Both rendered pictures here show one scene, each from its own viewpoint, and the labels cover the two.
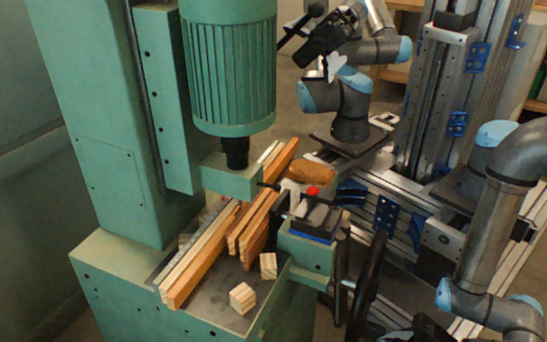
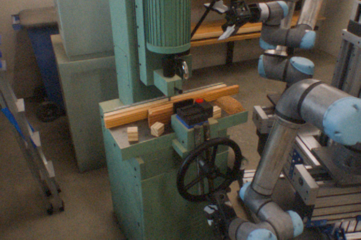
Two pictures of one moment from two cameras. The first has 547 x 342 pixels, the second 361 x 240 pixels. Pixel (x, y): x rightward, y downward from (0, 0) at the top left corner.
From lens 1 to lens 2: 0.75 m
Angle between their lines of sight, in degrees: 32
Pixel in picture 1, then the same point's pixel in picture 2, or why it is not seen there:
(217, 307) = (122, 134)
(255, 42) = (166, 4)
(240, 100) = (159, 33)
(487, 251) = (265, 162)
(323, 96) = (271, 67)
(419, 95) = (337, 81)
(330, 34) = (233, 14)
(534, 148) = (289, 93)
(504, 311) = (268, 210)
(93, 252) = (108, 106)
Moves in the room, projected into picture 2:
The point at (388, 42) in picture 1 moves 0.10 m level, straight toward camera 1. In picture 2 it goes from (296, 33) to (280, 37)
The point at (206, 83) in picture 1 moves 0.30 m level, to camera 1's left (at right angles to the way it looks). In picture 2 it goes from (147, 22) to (95, 11)
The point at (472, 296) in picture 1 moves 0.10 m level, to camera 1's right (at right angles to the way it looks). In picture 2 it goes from (254, 192) to (284, 206)
